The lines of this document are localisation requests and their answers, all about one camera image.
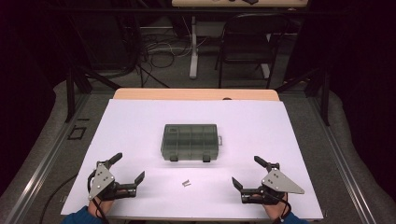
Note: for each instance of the black metal stand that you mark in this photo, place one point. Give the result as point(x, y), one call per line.
point(70, 93)
point(326, 99)

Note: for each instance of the black crossbar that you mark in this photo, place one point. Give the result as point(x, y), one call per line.
point(124, 10)

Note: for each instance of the black folding chair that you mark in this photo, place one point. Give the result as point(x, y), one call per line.
point(246, 46)

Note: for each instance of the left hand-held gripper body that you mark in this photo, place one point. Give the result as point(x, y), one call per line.
point(101, 182)

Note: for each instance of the small silver screw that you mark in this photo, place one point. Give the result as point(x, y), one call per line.
point(188, 183)
point(184, 183)

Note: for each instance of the aluminium rail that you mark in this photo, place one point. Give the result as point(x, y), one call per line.
point(40, 174)
point(345, 174)

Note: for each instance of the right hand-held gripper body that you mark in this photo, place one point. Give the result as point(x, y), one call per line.
point(275, 183)

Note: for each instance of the white-legged desk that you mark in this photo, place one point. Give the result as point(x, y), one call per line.
point(193, 62)

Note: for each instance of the person's left hand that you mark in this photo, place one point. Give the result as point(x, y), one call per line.
point(101, 208)

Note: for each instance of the grey translucent compartment box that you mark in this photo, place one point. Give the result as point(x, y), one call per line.
point(190, 141)

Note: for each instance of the person's right hand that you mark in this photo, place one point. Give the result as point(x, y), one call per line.
point(275, 211)

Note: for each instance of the wooden table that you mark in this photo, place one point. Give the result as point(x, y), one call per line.
point(196, 94)

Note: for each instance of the white board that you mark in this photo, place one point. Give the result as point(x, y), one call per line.
point(218, 124)

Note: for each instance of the dark curtain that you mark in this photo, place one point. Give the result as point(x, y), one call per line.
point(367, 77)
point(25, 93)

